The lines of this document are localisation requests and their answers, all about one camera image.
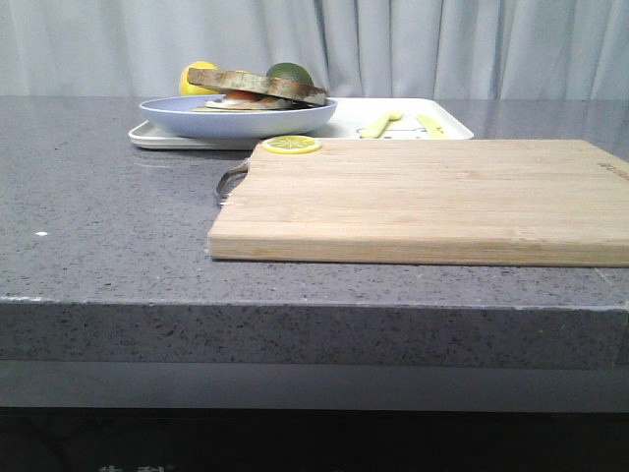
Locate bread slice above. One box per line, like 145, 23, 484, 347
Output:
191, 99, 295, 112
187, 68, 327, 105

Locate fried egg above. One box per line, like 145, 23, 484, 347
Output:
212, 90, 285, 103

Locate light blue plate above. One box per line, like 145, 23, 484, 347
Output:
140, 95, 337, 139

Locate white rectangular tray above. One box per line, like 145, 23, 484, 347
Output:
128, 97, 474, 150

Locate lemon slice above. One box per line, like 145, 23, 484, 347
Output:
261, 135, 322, 154

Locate yellow plastic spoon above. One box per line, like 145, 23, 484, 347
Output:
358, 110, 403, 139

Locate green lime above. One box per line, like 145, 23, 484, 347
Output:
266, 62, 314, 86

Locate left yellow lemon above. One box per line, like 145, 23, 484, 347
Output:
179, 61, 218, 95

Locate wooden cutting board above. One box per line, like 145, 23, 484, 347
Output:
208, 139, 628, 267

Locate white curtain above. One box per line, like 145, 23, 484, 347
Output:
1, 1, 628, 100

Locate metal cutting board handle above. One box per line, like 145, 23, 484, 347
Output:
213, 158, 250, 206

